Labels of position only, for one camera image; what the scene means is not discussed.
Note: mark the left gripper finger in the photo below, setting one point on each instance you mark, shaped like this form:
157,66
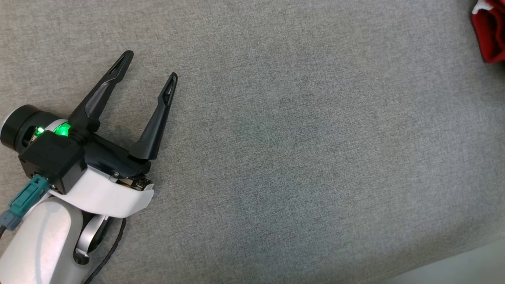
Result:
156,126
94,106

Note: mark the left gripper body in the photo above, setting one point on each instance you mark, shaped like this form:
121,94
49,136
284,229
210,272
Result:
110,189

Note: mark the red shorts with white stripes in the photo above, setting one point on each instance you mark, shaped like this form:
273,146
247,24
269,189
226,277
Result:
493,33

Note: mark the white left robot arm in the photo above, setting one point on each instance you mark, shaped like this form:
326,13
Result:
35,246

